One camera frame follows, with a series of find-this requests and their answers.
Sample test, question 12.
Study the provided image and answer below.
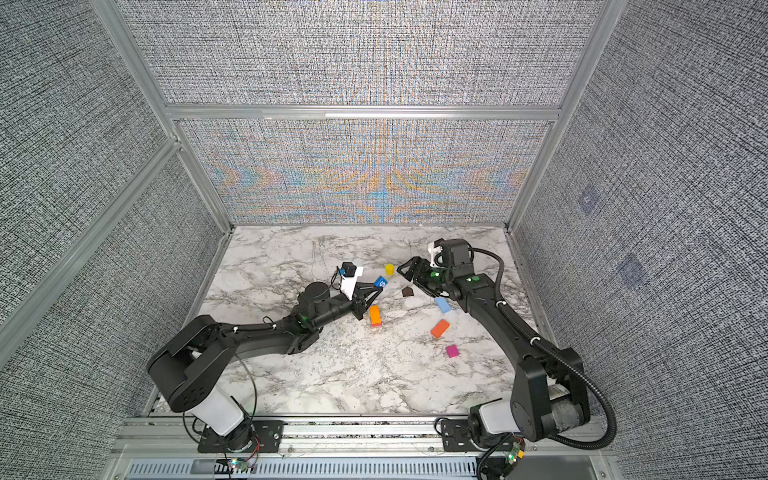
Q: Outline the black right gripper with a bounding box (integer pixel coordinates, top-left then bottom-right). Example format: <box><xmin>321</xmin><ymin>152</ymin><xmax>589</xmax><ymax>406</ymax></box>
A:
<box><xmin>398</xmin><ymin>256</ymin><xmax>455</xmax><ymax>296</ymax></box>

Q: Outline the light blue wood block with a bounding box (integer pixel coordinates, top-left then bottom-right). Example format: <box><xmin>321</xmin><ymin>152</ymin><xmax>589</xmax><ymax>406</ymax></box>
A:
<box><xmin>434</xmin><ymin>297</ymin><xmax>452</xmax><ymax>313</ymax></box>

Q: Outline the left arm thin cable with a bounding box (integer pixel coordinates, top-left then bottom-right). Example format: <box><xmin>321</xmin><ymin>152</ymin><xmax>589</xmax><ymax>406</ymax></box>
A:
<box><xmin>179</xmin><ymin>266</ymin><xmax>349</xmax><ymax>448</ymax></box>

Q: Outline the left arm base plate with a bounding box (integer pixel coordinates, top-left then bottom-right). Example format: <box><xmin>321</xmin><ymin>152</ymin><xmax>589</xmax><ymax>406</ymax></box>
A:
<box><xmin>197</xmin><ymin>420</ymin><xmax>284</xmax><ymax>454</ymax></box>

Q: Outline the red-orange wood block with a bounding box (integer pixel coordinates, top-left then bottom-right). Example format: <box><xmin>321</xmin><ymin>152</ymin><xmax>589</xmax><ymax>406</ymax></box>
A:
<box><xmin>430</xmin><ymin>319</ymin><xmax>451</xmax><ymax>339</ymax></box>

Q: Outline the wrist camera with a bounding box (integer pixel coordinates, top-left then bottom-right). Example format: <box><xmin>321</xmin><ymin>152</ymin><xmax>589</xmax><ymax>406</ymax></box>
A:
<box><xmin>428</xmin><ymin>239</ymin><xmax>474</xmax><ymax>268</ymax></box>
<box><xmin>339</xmin><ymin>262</ymin><xmax>364</xmax><ymax>300</ymax></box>

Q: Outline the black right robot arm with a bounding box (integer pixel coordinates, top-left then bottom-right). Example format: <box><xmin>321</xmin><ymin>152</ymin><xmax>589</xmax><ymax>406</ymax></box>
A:
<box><xmin>397</xmin><ymin>257</ymin><xmax>616</xmax><ymax>450</ymax></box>

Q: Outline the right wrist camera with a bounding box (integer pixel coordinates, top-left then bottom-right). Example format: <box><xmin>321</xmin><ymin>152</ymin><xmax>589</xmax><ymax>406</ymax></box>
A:
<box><xmin>428</xmin><ymin>239</ymin><xmax>474</xmax><ymax>268</ymax></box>

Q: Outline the orange wood block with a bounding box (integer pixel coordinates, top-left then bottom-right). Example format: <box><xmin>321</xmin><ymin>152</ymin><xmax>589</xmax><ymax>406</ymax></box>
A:
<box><xmin>368</xmin><ymin>305</ymin><xmax>382</xmax><ymax>325</ymax></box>

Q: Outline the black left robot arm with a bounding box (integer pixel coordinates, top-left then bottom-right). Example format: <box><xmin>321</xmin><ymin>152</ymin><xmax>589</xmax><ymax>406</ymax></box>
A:
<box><xmin>146</xmin><ymin>282</ymin><xmax>383</xmax><ymax>454</ymax></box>

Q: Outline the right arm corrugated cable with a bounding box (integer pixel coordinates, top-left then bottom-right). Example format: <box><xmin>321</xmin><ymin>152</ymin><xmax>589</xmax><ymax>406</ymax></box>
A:
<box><xmin>470</xmin><ymin>247</ymin><xmax>619</xmax><ymax>475</ymax></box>

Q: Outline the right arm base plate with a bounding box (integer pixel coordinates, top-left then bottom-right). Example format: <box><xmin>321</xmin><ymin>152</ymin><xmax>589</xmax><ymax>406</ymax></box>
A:
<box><xmin>435</xmin><ymin>417</ymin><xmax>480</xmax><ymax>453</ymax></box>

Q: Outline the aluminium front rail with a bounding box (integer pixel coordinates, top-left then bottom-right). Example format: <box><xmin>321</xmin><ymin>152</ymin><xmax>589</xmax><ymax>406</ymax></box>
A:
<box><xmin>110</xmin><ymin>415</ymin><xmax>613</xmax><ymax>460</ymax></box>

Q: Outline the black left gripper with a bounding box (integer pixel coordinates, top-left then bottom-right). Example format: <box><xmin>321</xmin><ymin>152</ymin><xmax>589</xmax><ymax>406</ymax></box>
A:
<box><xmin>313</xmin><ymin>283</ymin><xmax>382</xmax><ymax>332</ymax></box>

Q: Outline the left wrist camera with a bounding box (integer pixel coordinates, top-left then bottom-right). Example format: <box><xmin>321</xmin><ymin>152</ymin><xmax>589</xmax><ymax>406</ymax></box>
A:
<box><xmin>339</xmin><ymin>262</ymin><xmax>364</xmax><ymax>300</ymax></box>

